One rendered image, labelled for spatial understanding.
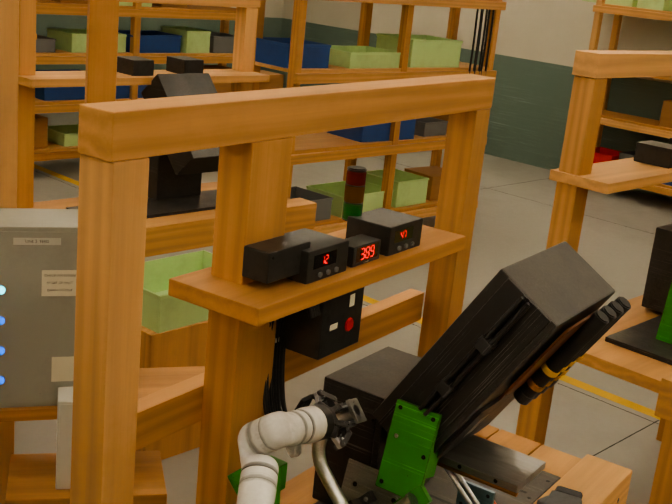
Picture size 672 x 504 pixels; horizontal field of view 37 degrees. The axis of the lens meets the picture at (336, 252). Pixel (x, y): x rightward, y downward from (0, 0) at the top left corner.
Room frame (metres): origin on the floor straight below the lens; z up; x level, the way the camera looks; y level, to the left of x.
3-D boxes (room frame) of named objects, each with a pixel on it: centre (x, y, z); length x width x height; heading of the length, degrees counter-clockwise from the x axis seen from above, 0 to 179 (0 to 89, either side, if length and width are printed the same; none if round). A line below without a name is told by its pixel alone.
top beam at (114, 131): (2.39, 0.03, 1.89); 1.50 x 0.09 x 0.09; 147
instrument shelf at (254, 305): (2.37, 0.00, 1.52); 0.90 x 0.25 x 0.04; 147
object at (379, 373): (2.39, -0.16, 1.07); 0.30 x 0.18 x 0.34; 147
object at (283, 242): (2.11, 0.13, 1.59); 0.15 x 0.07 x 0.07; 147
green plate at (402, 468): (2.13, -0.23, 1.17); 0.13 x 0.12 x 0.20; 147
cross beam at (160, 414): (2.43, 0.09, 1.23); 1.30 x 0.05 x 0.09; 147
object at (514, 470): (2.24, -0.34, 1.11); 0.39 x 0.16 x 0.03; 57
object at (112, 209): (2.39, 0.03, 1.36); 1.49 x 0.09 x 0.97; 147
